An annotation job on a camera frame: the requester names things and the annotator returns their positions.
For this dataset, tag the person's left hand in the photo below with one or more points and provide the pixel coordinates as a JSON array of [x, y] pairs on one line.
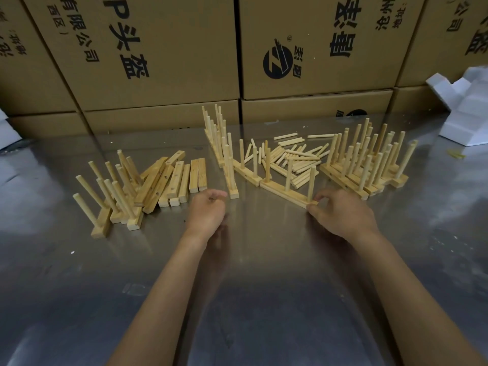
[[204, 217]]

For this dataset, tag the person's right hand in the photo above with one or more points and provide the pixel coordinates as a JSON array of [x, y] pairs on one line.
[[347, 213]]

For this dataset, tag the pile of drilled wooden bars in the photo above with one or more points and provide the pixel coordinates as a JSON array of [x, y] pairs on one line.
[[198, 175]]

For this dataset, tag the pile of wooden dowels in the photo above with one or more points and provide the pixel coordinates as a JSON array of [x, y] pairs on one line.
[[297, 152]]

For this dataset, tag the person's right forearm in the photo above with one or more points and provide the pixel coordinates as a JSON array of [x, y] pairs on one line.
[[411, 301]]

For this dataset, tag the person's left forearm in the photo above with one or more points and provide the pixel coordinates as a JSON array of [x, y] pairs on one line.
[[160, 304]]

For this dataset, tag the stack of white foam blocks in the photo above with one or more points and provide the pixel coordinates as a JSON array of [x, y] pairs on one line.
[[7, 135], [465, 121]]

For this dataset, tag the clear tape patch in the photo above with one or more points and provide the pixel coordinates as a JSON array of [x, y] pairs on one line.
[[133, 288]]

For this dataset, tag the shiny metal table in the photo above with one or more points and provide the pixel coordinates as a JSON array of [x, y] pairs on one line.
[[57, 282]]

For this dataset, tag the stack of brown cardboard boxes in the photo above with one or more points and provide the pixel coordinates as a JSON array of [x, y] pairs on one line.
[[183, 53]]

